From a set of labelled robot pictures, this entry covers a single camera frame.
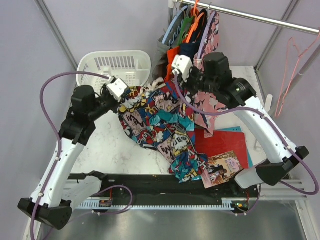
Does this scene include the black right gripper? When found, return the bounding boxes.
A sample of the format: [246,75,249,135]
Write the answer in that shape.
[177,66,218,97]

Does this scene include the comic print shorts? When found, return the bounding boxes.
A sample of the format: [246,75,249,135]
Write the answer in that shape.
[118,78,208,183]

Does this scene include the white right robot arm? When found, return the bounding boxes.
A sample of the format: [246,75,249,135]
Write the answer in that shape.
[179,52,309,197]

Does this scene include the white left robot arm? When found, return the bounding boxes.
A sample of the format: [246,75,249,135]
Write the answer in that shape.
[18,83,128,230]

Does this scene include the pink shark print shorts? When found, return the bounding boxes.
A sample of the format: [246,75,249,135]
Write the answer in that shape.
[193,12,227,138]

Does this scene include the navy blue shorts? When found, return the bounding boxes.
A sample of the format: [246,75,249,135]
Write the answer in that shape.
[179,9,208,61]

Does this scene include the orange shorts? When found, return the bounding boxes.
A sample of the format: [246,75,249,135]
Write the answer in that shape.
[164,46,180,83]

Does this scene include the grey shorts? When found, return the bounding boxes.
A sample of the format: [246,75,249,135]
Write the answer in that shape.
[151,17,181,81]

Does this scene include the lilac hanger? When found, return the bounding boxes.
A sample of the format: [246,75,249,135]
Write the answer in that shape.
[196,11,217,59]

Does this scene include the orange hanger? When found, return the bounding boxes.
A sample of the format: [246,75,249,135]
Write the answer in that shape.
[182,0,205,43]

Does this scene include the green hanger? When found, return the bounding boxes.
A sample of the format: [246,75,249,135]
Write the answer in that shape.
[176,16,195,46]

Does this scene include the light blue hanger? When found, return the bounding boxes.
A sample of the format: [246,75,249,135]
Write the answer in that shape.
[161,5,189,47]

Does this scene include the white laundry basket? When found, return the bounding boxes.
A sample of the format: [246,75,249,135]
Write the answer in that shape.
[77,50,151,87]

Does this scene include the red plastic folder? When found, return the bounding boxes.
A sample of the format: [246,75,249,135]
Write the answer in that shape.
[194,129,251,171]

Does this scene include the Taming of Shrew book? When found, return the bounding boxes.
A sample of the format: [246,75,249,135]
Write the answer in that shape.
[201,151,244,189]

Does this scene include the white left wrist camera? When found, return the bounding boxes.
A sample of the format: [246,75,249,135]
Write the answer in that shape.
[106,78,129,103]

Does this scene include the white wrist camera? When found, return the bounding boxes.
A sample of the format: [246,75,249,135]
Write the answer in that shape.
[171,54,193,83]
[106,78,129,103]

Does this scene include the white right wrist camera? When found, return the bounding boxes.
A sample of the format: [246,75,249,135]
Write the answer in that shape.
[171,54,193,83]

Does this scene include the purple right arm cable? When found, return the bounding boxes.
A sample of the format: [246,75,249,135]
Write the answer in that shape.
[174,72,320,217]

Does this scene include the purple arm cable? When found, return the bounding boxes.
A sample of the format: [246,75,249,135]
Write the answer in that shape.
[29,71,133,240]
[174,72,320,217]

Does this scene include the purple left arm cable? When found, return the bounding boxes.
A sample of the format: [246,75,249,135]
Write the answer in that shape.
[29,71,133,240]

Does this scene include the metal clothes rail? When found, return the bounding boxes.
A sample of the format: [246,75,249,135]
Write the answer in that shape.
[168,0,320,36]

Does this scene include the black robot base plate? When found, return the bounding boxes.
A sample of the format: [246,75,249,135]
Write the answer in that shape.
[67,173,291,207]

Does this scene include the pink wire hanger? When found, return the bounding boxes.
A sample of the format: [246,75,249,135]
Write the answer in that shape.
[274,34,320,118]

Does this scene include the light blue cable duct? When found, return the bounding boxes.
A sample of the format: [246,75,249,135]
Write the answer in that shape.
[76,197,244,211]

